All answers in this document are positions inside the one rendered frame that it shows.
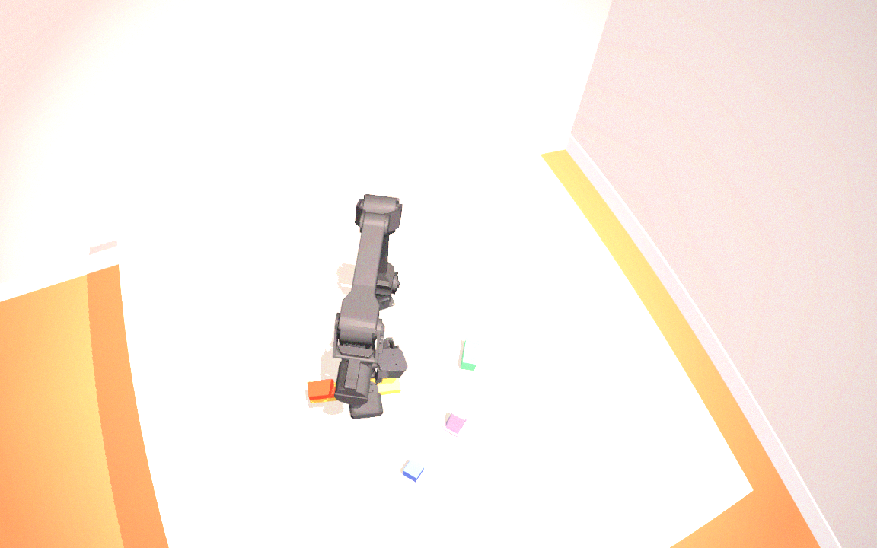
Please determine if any yellow bar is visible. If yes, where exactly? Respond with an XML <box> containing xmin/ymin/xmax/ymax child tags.
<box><xmin>307</xmin><ymin>378</ymin><xmax>401</xmax><ymax>403</ymax></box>

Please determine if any blue block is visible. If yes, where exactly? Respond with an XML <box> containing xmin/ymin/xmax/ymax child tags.
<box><xmin>402</xmin><ymin>459</ymin><xmax>425</xmax><ymax>482</ymax></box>

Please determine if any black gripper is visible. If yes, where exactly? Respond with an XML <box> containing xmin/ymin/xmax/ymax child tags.
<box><xmin>349</xmin><ymin>364</ymin><xmax>384</xmax><ymax>419</ymax></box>

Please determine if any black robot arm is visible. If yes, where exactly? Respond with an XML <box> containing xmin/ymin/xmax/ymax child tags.
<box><xmin>332</xmin><ymin>194</ymin><xmax>408</xmax><ymax>405</ymax></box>

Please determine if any green flat rectangular block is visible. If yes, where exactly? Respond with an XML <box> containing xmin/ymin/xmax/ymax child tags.
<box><xmin>461</xmin><ymin>337</ymin><xmax>480</xmax><ymax>371</ymax></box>

